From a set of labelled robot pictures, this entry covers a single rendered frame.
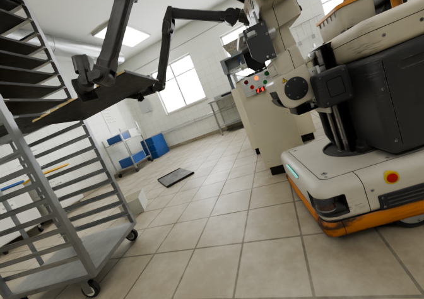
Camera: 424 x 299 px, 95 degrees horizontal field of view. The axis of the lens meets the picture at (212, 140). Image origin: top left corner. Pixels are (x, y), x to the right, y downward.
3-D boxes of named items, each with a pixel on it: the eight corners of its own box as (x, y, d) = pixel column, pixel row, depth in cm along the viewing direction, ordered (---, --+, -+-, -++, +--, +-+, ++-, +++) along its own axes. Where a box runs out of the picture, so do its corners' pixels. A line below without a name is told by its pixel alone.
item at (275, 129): (269, 151, 232) (243, 79, 219) (300, 143, 220) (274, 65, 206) (268, 178, 167) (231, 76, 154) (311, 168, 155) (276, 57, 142)
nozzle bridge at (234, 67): (235, 89, 256) (225, 64, 251) (292, 65, 230) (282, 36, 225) (229, 90, 225) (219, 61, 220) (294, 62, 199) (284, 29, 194)
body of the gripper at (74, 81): (82, 103, 84) (82, 98, 78) (70, 81, 82) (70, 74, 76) (98, 99, 87) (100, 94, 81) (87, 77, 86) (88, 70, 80)
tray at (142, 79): (159, 81, 125) (158, 79, 124) (125, 72, 86) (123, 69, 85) (84, 120, 135) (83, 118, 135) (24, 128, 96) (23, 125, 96)
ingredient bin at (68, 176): (57, 222, 290) (31, 176, 278) (35, 228, 315) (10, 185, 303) (89, 202, 339) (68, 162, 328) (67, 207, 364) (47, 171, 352)
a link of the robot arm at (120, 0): (131, -36, 69) (143, -13, 80) (116, -40, 69) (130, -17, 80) (100, 82, 71) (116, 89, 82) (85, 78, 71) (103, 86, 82)
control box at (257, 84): (247, 98, 155) (240, 81, 153) (277, 86, 147) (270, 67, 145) (246, 98, 152) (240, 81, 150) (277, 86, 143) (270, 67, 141)
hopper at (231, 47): (231, 60, 246) (227, 50, 244) (276, 40, 226) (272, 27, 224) (226, 58, 219) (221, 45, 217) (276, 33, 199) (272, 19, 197)
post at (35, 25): (137, 222, 152) (26, -2, 127) (135, 225, 149) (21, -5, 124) (134, 224, 152) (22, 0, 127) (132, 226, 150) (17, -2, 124)
